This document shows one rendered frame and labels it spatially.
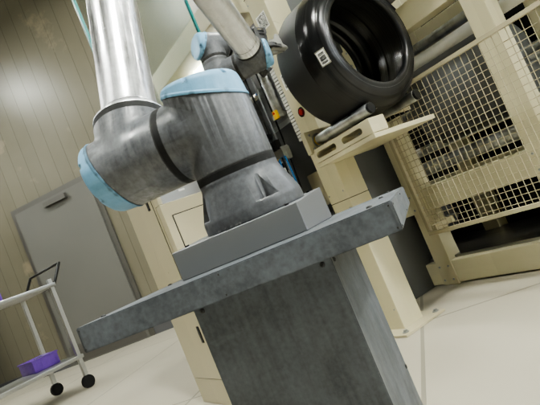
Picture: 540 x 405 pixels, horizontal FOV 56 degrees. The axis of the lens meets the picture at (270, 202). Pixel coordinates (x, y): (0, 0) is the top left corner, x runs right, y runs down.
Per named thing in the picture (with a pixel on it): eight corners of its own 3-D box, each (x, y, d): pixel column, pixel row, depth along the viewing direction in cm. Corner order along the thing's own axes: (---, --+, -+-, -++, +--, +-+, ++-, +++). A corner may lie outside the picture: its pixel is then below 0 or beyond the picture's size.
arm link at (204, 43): (194, 67, 173) (185, 42, 175) (226, 66, 180) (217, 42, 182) (204, 51, 165) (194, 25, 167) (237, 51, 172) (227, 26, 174)
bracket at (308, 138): (308, 156, 218) (299, 135, 218) (370, 135, 240) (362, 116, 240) (312, 153, 215) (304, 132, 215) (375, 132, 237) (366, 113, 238)
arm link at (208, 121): (260, 150, 84) (218, 51, 84) (173, 190, 89) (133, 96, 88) (281, 148, 99) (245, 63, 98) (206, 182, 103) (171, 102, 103)
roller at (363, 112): (321, 146, 219) (312, 143, 217) (321, 137, 221) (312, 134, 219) (375, 114, 190) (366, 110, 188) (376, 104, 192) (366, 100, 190)
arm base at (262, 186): (284, 206, 81) (259, 149, 81) (190, 245, 89) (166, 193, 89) (316, 189, 99) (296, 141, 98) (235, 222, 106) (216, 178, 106)
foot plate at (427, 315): (365, 339, 232) (362, 335, 232) (402, 314, 247) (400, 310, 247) (407, 337, 210) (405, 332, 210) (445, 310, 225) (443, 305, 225)
